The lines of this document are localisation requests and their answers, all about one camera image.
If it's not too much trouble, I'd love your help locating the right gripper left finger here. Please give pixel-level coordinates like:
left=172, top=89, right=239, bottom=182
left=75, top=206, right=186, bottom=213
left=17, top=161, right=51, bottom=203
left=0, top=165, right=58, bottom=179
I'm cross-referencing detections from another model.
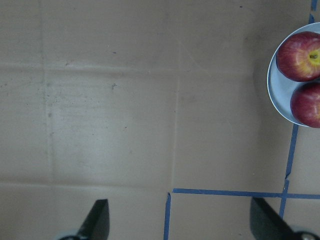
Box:
left=58, top=199, right=110, bottom=240

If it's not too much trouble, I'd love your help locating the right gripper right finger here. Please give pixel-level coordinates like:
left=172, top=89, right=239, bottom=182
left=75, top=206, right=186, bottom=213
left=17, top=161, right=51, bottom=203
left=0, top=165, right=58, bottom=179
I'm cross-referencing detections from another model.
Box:
left=249, top=196, right=320, bottom=240

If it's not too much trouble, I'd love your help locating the red apple on plate near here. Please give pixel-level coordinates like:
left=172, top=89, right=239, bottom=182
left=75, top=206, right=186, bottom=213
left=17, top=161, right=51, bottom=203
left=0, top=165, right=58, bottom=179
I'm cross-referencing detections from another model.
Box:
left=290, top=82, right=320, bottom=128

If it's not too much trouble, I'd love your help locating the red apple on plate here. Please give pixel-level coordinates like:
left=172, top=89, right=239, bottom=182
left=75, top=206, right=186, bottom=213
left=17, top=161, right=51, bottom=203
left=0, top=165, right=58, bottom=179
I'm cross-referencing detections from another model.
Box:
left=290, top=82, right=320, bottom=128
left=276, top=31, right=320, bottom=82

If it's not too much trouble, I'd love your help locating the light blue plate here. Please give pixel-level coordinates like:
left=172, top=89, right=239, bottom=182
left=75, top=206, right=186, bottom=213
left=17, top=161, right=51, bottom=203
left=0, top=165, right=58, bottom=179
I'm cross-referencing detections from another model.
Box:
left=266, top=22, right=320, bottom=127

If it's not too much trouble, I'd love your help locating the red apple on plate far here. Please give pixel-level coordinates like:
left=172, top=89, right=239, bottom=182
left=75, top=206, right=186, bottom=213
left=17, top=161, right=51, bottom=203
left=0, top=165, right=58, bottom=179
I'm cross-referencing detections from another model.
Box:
left=276, top=31, right=320, bottom=82

